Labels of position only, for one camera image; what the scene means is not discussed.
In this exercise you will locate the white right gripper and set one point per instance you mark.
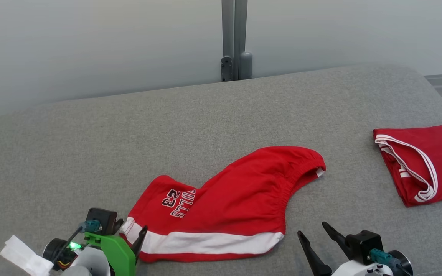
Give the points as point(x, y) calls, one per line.
point(355, 270)

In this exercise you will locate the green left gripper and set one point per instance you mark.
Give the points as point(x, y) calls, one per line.
point(119, 255)

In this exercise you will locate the red basketball shorts white stripe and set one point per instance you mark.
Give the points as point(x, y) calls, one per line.
point(236, 199)

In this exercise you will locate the red basketball jersey white trim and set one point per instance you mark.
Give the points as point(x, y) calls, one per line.
point(424, 161)

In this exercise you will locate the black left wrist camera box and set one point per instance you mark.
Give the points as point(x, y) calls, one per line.
point(102, 218)

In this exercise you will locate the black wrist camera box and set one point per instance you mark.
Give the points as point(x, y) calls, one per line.
point(102, 218)
point(363, 245)

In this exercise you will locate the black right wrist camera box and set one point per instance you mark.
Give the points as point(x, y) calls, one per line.
point(363, 245)

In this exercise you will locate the grey metal partition post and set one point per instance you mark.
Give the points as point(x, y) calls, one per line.
point(234, 34)

